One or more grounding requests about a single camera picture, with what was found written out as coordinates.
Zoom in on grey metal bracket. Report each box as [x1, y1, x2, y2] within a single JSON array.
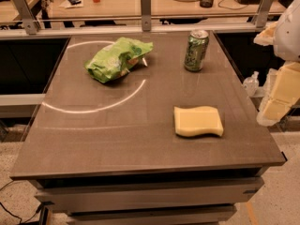
[[253, 0, 274, 28], [141, 0, 151, 32], [12, 0, 40, 35]]

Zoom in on black floor cable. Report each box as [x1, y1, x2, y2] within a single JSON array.
[[0, 180, 43, 225]]

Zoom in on black mesh pen cup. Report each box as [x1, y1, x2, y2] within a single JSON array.
[[200, 0, 214, 8]]

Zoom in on grey table drawer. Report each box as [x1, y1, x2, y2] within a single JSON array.
[[36, 177, 264, 214]]

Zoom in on grey metal bracket right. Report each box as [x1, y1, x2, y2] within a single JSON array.
[[253, 0, 274, 28]]

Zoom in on green chip bag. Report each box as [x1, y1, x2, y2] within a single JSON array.
[[84, 37, 154, 83]]

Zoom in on grey metal bracket left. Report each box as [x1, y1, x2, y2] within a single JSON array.
[[12, 0, 40, 35]]

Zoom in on clear plastic bottle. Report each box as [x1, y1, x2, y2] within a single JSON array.
[[243, 71, 259, 97]]

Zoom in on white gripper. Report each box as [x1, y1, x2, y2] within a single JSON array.
[[254, 0, 300, 127]]

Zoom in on green soda can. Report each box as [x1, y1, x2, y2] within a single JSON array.
[[184, 29, 209, 72]]

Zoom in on yellow sponge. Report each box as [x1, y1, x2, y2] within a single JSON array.
[[173, 106, 224, 137]]

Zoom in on grey metal bracket middle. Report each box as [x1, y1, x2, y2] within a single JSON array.
[[141, 0, 151, 32]]

